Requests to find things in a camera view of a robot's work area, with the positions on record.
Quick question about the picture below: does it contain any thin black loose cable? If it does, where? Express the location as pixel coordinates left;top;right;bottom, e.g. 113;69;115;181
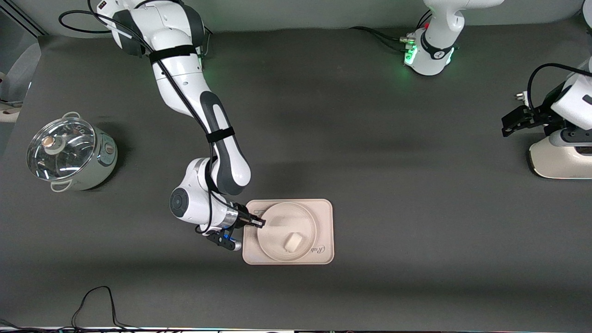
0;286;176;332

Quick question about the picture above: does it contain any beige rounded object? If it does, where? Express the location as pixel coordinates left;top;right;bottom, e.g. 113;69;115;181
0;99;20;123

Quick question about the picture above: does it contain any white toaster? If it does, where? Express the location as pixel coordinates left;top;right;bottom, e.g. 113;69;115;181
529;134;592;179

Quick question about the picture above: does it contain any pale green electric pot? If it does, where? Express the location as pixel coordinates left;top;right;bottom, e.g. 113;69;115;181
26;111;118;192

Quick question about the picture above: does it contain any black frame rail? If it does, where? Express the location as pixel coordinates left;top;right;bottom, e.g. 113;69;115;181
0;8;48;37

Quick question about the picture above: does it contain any round cream plate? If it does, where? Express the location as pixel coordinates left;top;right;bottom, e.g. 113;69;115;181
257;202;318;262

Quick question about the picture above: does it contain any black left arm base cable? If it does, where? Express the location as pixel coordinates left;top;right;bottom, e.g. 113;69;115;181
348;11;432;54

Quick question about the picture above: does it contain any glass pot lid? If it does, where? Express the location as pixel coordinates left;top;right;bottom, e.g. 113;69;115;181
26;117;96;182

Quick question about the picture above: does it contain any small white bun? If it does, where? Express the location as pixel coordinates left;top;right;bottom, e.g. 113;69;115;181
283;233;304;253

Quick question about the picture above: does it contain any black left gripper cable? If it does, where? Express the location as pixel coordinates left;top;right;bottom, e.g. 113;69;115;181
527;62;592;112

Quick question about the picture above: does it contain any cream rabbit print tray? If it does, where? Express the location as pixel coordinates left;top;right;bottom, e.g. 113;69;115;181
242;199;334;265

